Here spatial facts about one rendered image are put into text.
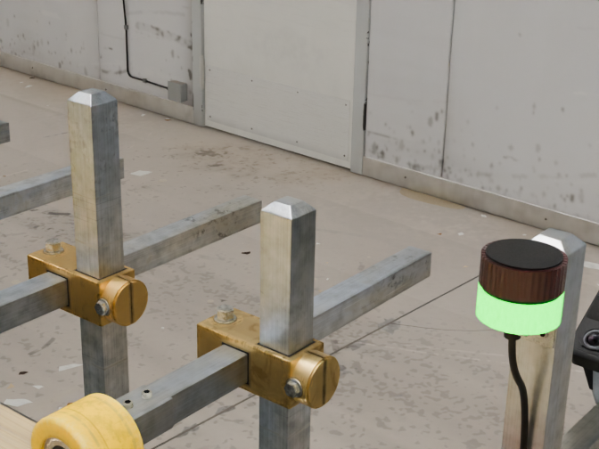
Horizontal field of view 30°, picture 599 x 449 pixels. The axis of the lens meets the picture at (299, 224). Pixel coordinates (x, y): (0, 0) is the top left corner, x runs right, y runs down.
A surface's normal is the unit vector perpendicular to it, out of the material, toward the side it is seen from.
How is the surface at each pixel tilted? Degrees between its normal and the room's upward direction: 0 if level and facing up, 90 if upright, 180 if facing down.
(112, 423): 39
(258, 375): 90
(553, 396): 90
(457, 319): 0
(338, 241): 0
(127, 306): 90
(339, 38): 90
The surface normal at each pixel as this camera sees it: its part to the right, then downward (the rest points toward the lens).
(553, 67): -0.67, 0.26
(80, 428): 0.32, -0.76
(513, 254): 0.02, -0.93
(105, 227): 0.78, 0.25
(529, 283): -0.03, 0.37
